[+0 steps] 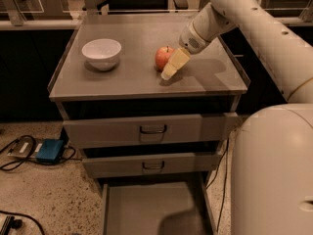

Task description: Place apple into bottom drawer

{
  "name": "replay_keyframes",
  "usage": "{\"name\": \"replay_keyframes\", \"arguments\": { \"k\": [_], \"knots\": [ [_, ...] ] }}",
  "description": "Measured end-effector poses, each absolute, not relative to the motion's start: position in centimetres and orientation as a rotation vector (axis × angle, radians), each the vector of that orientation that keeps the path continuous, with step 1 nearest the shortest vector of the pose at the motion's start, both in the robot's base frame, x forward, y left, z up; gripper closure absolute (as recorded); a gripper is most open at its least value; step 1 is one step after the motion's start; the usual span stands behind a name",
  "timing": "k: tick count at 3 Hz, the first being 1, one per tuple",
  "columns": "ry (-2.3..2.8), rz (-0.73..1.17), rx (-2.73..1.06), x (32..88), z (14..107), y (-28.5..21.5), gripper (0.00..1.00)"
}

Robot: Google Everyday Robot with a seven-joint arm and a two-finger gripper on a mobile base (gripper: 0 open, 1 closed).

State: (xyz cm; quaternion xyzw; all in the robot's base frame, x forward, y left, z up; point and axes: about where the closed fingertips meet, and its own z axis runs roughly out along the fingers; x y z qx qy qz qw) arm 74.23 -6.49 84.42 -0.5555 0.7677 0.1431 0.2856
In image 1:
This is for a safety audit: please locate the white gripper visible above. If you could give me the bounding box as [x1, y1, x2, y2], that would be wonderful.
[161, 22, 210, 80]

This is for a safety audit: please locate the red apple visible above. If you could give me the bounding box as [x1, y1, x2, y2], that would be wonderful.
[155, 46, 174, 71]

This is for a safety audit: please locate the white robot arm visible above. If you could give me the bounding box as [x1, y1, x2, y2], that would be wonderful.
[161, 0, 313, 235]

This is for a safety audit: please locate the grey metal drawer cabinet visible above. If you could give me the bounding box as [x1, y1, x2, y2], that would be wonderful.
[49, 14, 248, 235]

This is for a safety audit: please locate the grey top drawer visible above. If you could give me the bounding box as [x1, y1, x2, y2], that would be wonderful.
[64, 113, 241, 149]

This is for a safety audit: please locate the grey drawer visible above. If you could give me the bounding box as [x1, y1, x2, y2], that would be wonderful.
[64, 113, 241, 149]
[101, 180, 214, 235]
[82, 153, 221, 178]

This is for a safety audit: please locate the grey middle drawer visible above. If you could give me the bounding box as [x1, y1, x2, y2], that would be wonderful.
[82, 153, 221, 178]

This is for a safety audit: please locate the grey bottom drawer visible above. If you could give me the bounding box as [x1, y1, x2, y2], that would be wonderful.
[101, 180, 214, 235]

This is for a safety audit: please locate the white ceramic bowl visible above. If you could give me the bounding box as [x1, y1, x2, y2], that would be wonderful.
[81, 38, 121, 71]

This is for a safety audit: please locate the blue box on floor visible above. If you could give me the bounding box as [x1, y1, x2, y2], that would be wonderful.
[35, 139, 64, 164]

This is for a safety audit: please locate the grey flat device on floor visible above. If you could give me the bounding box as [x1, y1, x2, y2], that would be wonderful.
[8, 137, 43, 159]

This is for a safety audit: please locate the black device bottom left corner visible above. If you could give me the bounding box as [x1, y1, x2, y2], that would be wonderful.
[0, 215, 22, 235]

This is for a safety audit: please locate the black cable beside cabinet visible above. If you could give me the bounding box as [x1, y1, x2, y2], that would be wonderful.
[205, 137, 230, 235]

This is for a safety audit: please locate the black cable on floor left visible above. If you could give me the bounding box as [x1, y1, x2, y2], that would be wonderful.
[0, 134, 82, 172]

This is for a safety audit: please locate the glass partition rail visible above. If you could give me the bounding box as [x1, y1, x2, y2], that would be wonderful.
[0, 0, 313, 31]

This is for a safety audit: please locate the black cable bottom left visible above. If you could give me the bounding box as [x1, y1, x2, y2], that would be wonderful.
[0, 210, 47, 235]

